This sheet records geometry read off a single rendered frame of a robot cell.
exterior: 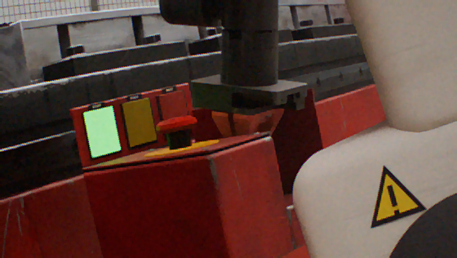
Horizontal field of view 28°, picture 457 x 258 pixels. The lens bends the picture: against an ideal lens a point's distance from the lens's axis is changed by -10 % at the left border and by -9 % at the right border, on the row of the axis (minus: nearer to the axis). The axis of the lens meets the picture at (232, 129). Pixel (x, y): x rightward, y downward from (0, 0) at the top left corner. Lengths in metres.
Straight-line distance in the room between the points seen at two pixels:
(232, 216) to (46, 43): 0.47
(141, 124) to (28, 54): 0.25
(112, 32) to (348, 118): 0.59
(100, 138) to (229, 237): 0.19
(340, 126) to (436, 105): 1.41
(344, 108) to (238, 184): 0.94
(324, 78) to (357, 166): 1.36
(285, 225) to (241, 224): 0.07
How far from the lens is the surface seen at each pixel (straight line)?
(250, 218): 0.90
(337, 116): 1.77
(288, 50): 1.62
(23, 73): 1.22
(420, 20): 0.37
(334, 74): 1.80
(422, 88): 0.37
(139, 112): 1.03
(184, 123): 0.92
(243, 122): 0.97
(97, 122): 0.97
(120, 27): 1.42
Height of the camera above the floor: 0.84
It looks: 3 degrees down
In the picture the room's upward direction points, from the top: 11 degrees counter-clockwise
